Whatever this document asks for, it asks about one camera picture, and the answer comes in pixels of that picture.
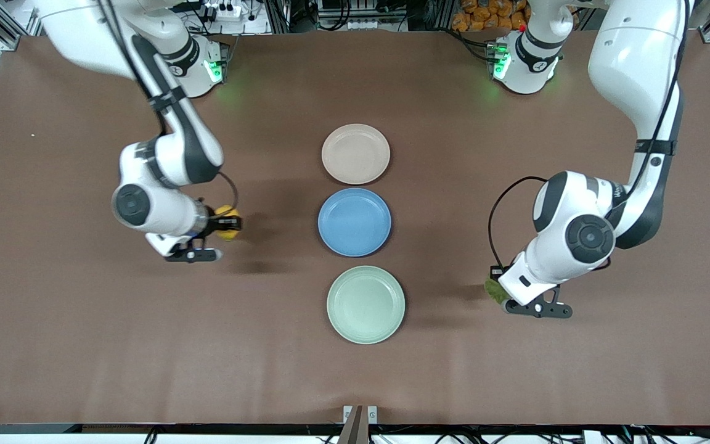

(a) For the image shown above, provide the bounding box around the yellow lemon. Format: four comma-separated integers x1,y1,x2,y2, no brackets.
216,205,243,242

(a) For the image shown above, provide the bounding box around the green lettuce leaf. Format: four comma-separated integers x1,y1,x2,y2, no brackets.
484,279,511,305

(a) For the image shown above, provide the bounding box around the blue plate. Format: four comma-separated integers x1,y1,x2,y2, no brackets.
317,187,392,258

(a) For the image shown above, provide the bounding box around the light green plate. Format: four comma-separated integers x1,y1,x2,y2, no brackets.
327,265,406,345

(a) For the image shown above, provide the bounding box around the beige plate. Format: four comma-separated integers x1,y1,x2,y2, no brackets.
322,123,391,186

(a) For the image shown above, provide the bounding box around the white power strip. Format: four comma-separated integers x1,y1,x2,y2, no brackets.
203,0,250,21

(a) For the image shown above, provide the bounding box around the orange snack bag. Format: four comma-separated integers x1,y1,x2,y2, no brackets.
452,0,531,32

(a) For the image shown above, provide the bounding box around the black right gripper cable loop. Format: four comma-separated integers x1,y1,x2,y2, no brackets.
217,171,240,214

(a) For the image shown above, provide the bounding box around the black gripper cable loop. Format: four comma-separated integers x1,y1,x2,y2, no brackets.
488,176,548,269
217,171,240,214

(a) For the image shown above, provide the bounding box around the black left gripper cable loop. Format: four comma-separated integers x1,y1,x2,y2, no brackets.
488,176,548,269

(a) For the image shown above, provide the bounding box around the black cable along right arm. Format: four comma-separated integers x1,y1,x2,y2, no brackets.
97,0,174,133

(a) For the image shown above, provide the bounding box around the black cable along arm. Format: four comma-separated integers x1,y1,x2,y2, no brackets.
629,0,696,192
97,0,174,133

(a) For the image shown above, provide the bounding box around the metal bracket at table edge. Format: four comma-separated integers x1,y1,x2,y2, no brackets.
338,405,378,444

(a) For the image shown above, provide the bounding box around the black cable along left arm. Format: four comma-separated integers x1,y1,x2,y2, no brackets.
629,0,696,192

